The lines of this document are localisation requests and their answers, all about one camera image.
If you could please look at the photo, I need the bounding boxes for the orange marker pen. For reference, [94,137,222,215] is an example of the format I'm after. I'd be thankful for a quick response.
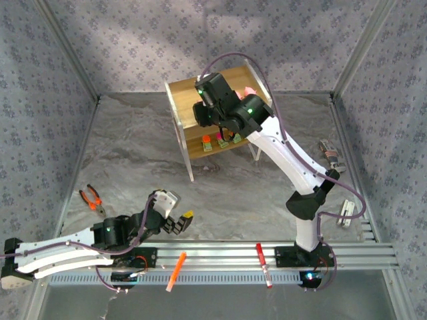
[165,251,187,293]

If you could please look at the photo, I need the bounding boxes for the black controller board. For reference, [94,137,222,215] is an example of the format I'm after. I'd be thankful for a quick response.
[111,271,139,291]
[298,270,324,291]

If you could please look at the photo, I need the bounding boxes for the red marker pen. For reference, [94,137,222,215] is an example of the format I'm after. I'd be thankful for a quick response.
[255,242,274,289]

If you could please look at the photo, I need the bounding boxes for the white plastic clip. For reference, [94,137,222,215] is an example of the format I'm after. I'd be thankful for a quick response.
[335,199,356,230]

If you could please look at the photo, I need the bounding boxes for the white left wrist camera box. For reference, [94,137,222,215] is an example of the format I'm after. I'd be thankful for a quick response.
[153,189,181,219]

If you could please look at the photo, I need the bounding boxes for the orange-handled pliers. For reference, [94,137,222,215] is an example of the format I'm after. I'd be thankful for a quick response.
[79,183,107,219]

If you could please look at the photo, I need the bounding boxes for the wooden shelf with white frame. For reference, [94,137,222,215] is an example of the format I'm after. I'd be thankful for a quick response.
[164,59,273,183]

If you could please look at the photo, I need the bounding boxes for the aluminium mounting rail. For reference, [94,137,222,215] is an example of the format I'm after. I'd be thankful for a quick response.
[89,239,401,273]

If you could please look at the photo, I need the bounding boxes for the grey slotted cable duct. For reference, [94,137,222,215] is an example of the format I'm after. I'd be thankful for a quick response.
[46,271,304,287]

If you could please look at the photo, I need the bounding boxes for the aluminium table edge rail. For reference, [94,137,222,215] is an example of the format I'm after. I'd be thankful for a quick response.
[53,96,103,236]
[329,95,380,243]

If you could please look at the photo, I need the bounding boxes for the aluminium frame post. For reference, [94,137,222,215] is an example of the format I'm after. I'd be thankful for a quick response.
[332,0,400,101]
[33,0,103,103]

